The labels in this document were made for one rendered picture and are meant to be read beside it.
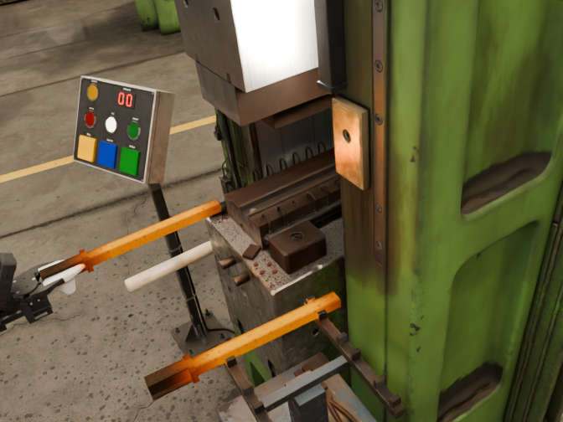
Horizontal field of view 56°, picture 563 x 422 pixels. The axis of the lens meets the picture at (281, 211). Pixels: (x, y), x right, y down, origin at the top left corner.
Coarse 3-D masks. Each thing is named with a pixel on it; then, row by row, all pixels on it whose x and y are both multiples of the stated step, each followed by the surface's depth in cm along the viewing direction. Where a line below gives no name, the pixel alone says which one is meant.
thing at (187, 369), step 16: (320, 304) 111; (336, 304) 112; (272, 320) 109; (288, 320) 109; (304, 320) 110; (240, 336) 107; (256, 336) 107; (272, 336) 108; (208, 352) 105; (224, 352) 104; (240, 352) 106; (176, 368) 101; (192, 368) 101; (208, 368) 104; (160, 384) 101; (176, 384) 103
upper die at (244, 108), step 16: (208, 80) 121; (224, 80) 112; (288, 80) 115; (304, 80) 118; (208, 96) 125; (224, 96) 116; (240, 96) 111; (256, 96) 113; (272, 96) 115; (288, 96) 117; (304, 96) 120; (224, 112) 120; (240, 112) 113; (256, 112) 115; (272, 112) 117
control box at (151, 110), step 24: (96, 96) 166; (120, 96) 161; (144, 96) 156; (168, 96) 158; (96, 120) 168; (120, 120) 162; (144, 120) 157; (168, 120) 161; (96, 144) 169; (120, 144) 163; (144, 144) 158; (144, 168) 158
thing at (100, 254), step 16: (192, 208) 128; (208, 208) 128; (160, 224) 125; (176, 224) 125; (128, 240) 121; (144, 240) 122; (80, 256) 117; (96, 256) 118; (112, 256) 120; (48, 272) 114; (80, 272) 117
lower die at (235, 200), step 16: (304, 160) 156; (320, 160) 153; (272, 176) 151; (288, 176) 148; (304, 176) 145; (336, 176) 144; (240, 192) 146; (256, 192) 144; (272, 192) 141; (304, 192) 141; (320, 192) 140; (336, 192) 140; (240, 208) 138; (272, 208) 136; (288, 208) 136; (304, 208) 137; (256, 224) 132; (272, 224) 133; (256, 240) 137
